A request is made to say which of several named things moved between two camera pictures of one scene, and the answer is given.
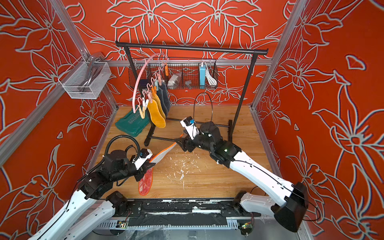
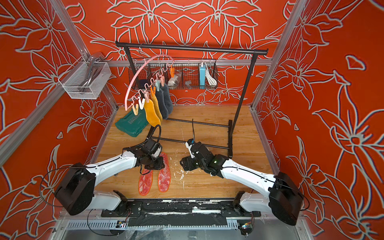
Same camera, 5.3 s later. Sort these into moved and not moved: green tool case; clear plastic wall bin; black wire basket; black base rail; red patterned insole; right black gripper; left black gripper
Moved: right black gripper; left black gripper
Not moved: red patterned insole; black wire basket; clear plastic wall bin; green tool case; black base rail
